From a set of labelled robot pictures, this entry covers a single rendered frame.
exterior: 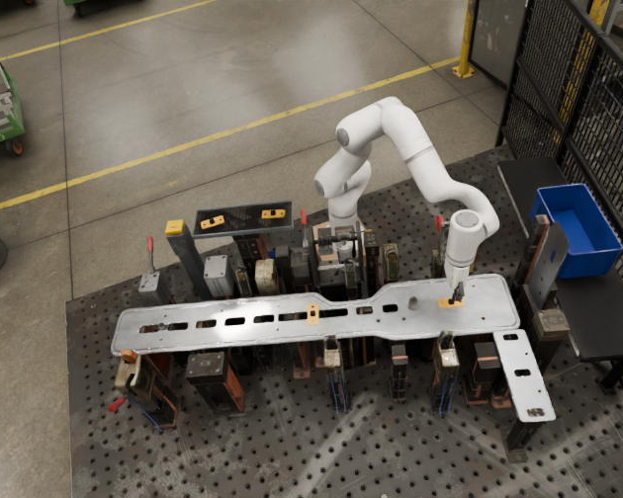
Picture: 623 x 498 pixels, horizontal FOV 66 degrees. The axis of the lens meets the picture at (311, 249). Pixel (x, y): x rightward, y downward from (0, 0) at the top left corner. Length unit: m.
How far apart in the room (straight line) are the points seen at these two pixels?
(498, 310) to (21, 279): 3.12
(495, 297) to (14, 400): 2.63
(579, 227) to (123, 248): 2.82
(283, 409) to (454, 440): 0.60
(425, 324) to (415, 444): 0.42
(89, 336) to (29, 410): 0.98
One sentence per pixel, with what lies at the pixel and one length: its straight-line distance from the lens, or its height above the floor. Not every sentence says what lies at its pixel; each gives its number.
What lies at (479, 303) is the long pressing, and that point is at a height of 1.00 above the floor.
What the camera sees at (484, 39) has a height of 0.41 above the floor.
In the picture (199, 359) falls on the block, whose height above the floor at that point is 1.03.
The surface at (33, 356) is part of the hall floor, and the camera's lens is 3.37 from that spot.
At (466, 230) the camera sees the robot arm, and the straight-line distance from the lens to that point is 1.33.
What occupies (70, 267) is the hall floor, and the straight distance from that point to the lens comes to 3.69.
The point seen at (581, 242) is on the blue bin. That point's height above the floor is 1.03.
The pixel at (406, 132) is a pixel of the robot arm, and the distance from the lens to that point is 1.35.
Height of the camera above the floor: 2.39
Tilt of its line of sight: 49 degrees down
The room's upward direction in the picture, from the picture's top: 10 degrees counter-clockwise
